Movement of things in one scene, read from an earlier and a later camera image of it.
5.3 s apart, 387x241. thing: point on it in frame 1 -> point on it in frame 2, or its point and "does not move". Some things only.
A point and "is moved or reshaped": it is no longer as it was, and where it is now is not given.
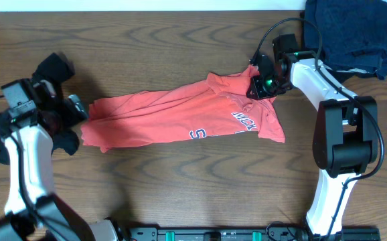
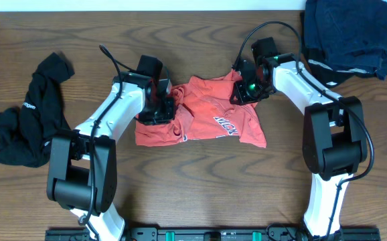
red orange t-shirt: [222, 105] is moved or reshaped
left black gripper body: [64, 116] -> [161, 112]
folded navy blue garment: [357, 35] does not move
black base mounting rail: [242, 233] does not move
